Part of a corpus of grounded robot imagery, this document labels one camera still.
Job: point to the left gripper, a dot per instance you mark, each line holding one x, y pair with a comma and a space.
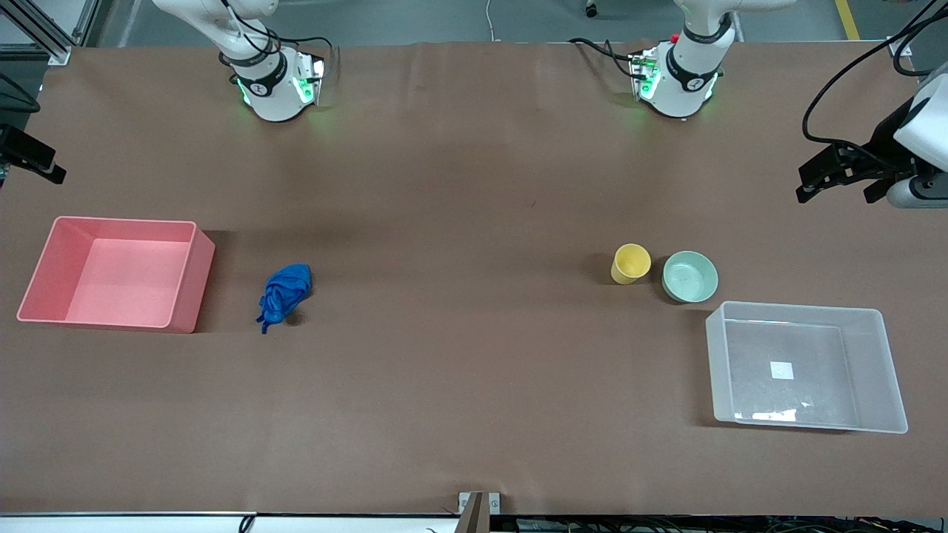
881, 143

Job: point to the mint green bowl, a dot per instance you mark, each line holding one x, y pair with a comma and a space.
689, 277

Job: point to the yellow plastic cup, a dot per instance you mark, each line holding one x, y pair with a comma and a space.
630, 263

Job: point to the blue cloth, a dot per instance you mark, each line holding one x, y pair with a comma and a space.
285, 292

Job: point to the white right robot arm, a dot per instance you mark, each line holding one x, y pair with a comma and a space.
270, 89

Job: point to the pink plastic box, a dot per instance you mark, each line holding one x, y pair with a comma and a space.
118, 281

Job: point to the clear plastic box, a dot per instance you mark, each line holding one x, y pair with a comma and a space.
874, 370

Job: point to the white square sticker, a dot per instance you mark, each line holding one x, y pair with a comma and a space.
782, 370

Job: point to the brown table cover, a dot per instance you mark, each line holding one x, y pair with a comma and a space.
474, 222

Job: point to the metal table bracket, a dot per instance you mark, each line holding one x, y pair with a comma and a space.
478, 507

